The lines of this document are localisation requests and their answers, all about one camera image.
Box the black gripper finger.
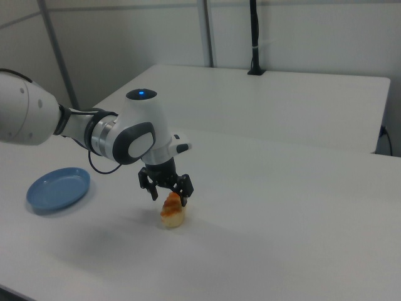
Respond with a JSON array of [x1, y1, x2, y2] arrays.
[[170, 174, 195, 208], [138, 167, 159, 202]]

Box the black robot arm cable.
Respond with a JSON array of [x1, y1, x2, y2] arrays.
[[88, 149, 123, 175]]

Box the grey metal partition post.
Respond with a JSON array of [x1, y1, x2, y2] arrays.
[[197, 0, 217, 68], [36, 0, 81, 110]]

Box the black camera pole with clamp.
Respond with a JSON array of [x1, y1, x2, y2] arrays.
[[247, 0, 266, 76]]

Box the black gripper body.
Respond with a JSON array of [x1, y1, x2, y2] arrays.
[[142, 157, 179, 189]]

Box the bread roll with orange glaze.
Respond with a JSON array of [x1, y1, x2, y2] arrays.
[[160, 192, 188, 230]]

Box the white side table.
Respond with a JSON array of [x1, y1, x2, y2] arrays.
[[93, 64, 392, 154]]

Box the blue round plate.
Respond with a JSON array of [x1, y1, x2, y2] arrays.
[[26, 167, 91, 214]]

